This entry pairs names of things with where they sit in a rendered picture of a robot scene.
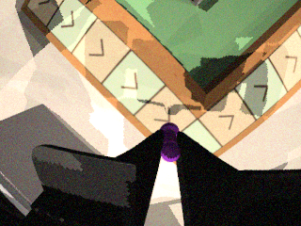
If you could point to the purple pawn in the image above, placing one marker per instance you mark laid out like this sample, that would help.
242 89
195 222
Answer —
170 151

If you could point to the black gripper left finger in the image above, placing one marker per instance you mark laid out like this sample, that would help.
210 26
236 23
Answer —
125 181

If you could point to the grey die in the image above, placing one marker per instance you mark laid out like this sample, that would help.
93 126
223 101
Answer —
196 2

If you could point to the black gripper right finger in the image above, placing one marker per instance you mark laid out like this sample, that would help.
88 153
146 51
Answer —
213 193

